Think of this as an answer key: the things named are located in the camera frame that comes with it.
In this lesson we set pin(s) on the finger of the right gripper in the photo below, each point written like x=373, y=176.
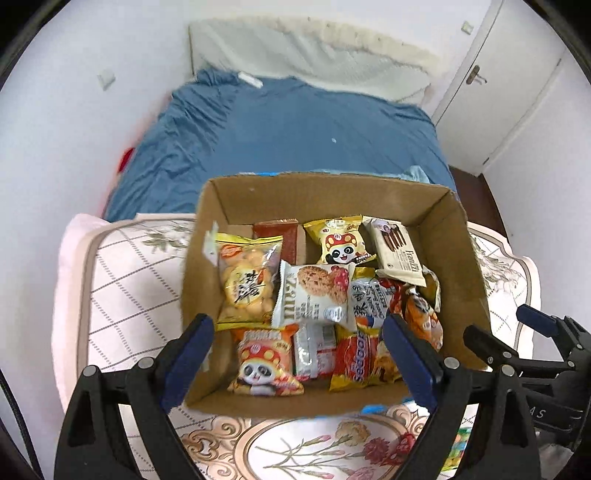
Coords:
x=538, y=321
x=487, y=347

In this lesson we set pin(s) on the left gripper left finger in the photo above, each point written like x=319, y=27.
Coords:
x=93, y=442

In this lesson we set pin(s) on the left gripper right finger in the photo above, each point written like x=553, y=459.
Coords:
x=502, y=444

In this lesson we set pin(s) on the white cookie snack packet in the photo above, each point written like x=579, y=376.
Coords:
x=314, y=293

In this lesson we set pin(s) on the red yellow noodle packet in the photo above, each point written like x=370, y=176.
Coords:
x=362, y=360

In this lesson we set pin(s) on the white chocolate stick packet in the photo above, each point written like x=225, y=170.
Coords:
x=397, y=257

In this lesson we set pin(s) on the floral white quilt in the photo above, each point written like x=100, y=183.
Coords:
x=117, y=301

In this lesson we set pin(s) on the silver red small packet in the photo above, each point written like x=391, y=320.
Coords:
x=315, y=346

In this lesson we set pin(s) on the panda snack packet back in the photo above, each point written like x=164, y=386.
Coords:
x=340, y=240

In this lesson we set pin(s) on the cardboard snack box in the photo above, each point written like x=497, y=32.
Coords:
x=453, y=299

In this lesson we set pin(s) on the yellow biscuit ball packet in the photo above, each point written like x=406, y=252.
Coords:
x=248, y=270

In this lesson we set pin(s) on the red brown snack packet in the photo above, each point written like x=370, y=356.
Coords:
x=287, y=229

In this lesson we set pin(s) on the white door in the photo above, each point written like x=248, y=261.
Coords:
x=511, y=70

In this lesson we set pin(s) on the blue bed sheet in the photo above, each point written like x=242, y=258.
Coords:
x=221, y=125

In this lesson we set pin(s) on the white pillow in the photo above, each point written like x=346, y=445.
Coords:
x=329, y=55

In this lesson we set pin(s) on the wall switch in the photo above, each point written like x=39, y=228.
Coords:
x=106, y=78

